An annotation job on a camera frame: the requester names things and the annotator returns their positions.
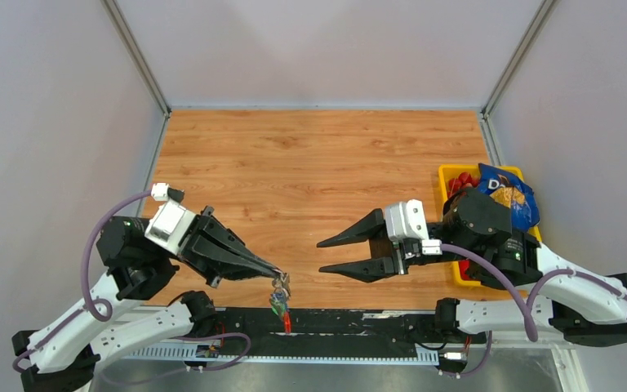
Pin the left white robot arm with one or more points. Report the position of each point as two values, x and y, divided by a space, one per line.
141 257

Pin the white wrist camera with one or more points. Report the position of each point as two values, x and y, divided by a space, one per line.
168 227
407 230

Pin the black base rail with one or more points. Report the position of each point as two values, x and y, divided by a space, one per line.
330 333

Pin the blue chip bag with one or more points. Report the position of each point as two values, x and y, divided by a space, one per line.
507 189

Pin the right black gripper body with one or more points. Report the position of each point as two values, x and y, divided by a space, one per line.
385 248

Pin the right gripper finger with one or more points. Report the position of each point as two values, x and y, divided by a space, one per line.
364 230
366 271

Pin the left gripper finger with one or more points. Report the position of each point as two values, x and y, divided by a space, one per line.
213 281
223 248

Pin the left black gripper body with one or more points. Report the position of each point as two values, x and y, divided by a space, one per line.
193 229

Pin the red cherry tomatoes bunch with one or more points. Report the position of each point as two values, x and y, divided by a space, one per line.
462 181

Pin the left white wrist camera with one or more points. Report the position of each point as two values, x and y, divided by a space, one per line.
168 227

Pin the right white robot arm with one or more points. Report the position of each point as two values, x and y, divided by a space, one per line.
547 293

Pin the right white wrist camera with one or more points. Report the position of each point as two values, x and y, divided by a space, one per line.
407 230

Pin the keyring bundle with red tag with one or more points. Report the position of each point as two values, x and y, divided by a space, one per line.
279 300

